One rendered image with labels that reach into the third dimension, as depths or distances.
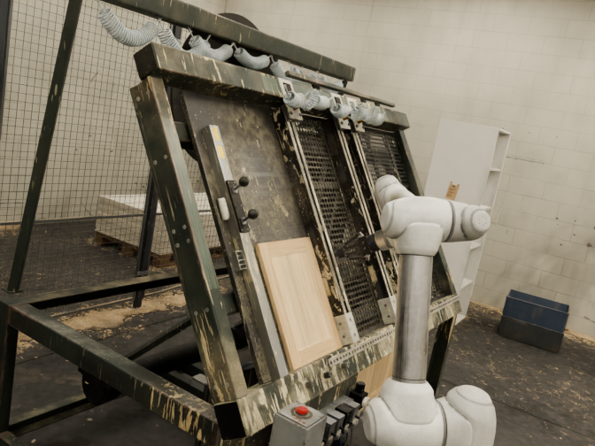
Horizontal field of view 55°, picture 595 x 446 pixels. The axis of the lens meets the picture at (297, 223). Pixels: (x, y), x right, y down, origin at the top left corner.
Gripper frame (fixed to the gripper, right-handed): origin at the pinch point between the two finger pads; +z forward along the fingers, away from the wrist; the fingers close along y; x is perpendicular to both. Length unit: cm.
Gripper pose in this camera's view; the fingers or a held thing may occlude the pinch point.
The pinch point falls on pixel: (338, 254)
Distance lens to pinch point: 251.3
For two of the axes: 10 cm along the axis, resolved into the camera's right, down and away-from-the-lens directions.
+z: -7.9, 3.0, 5.3
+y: -2.8, -9.5, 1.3
